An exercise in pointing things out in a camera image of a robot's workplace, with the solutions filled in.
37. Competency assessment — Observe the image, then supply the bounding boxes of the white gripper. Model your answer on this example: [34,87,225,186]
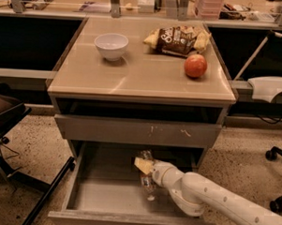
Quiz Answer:
[134,157,184,188]

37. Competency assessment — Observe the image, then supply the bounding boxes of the clear plastic water bottle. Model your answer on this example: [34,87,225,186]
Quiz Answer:
[136,150,156,202]

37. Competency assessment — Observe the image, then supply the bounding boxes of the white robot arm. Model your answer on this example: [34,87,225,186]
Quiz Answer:
[134,157,282,225]

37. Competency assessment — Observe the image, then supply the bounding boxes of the open middle drawer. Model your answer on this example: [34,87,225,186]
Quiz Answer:
[49,142,215,225]

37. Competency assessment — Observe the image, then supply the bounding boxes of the grey top drawer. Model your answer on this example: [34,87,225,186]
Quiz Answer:
[52,97,229,150]

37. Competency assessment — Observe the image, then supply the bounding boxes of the grey drawer cabinet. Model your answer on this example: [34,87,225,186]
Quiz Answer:
[48,16,236,158]

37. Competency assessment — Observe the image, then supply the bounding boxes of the red apple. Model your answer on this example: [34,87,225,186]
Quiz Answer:
[184,53,208,79]

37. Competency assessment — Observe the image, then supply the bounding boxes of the white bowl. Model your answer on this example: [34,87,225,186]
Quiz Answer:
[95,33,129,61]

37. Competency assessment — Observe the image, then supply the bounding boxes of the brown chip bag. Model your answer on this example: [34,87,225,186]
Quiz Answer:
[144,26,211,57]

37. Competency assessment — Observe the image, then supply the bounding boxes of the black chair base right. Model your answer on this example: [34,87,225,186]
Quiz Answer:
[261,145,282,215]

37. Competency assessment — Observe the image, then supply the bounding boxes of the white chair seat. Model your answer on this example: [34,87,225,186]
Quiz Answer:
[247,76,282,102]

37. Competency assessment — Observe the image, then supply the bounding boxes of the dark office chair left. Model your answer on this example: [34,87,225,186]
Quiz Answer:
[0,82,75,225]

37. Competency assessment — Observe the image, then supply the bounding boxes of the pink storage box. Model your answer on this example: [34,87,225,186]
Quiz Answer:
[194,0,224,19]

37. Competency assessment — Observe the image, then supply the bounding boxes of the white stick with black tip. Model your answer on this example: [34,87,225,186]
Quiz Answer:
[233,30,282,80]

